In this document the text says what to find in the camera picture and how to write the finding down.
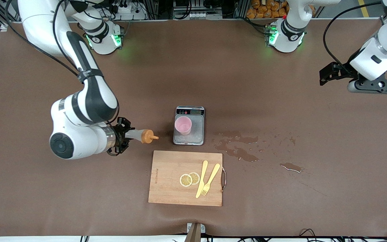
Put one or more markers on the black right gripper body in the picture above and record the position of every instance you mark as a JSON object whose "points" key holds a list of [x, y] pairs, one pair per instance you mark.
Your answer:
{"points": [[120, 136]]}

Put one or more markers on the translucent sauce bottle orange cap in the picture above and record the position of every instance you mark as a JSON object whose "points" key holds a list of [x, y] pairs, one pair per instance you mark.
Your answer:
{"points": [[134, 134]]}

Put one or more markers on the pink plastic cup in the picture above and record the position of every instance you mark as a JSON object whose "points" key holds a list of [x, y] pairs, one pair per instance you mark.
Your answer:
{"points": [[182, 125]]}

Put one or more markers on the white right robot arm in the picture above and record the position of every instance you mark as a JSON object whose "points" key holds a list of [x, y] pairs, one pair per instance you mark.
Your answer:
{"points": [[79, 134]]}

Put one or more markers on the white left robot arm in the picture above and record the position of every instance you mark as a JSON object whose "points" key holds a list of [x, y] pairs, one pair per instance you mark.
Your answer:
{"points": [[286, 37]]}

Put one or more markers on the wooden cutting board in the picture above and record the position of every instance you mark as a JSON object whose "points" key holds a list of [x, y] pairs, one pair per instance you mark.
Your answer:
{"points": [[170, 188]]}

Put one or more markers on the lemon slice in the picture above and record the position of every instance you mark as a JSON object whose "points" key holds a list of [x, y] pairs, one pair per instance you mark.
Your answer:
{"points": [[185, 180], [195, 177]]}

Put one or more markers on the silver digital kitchen scale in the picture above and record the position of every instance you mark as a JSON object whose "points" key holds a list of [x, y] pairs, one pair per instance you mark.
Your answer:
{"points": [[198, 131]]}

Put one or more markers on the yellow plastic knife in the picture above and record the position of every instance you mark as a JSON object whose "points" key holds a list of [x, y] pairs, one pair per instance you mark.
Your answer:
{"points": [[203, 174]]}

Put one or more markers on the orange snack bags pile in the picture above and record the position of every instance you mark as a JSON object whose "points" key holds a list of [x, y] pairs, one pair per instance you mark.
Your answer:
{"points": [[264, 8]]}

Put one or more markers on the yellow plastic fork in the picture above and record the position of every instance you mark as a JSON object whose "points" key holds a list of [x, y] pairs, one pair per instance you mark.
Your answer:
{"points": [[212, 175]]}

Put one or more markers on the small brown liquid puddle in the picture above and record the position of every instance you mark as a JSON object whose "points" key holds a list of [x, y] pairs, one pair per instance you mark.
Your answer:
{"points": [[291, 167]]}

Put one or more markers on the white power strip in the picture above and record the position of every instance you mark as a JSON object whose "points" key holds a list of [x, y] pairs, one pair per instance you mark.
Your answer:
{"points": [[128, 10]]}

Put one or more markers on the large brown liquid puddle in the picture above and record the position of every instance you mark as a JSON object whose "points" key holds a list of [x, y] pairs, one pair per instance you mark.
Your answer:
{"points": [[244, 155]]}

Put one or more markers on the white labelled socket strip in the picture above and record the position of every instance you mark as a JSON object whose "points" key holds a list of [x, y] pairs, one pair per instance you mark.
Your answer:
{"points": [[197, 15]]}

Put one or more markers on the metal table edge bracket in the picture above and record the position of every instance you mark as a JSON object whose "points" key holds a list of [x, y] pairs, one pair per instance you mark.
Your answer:
{"points": [[195, 233]]}

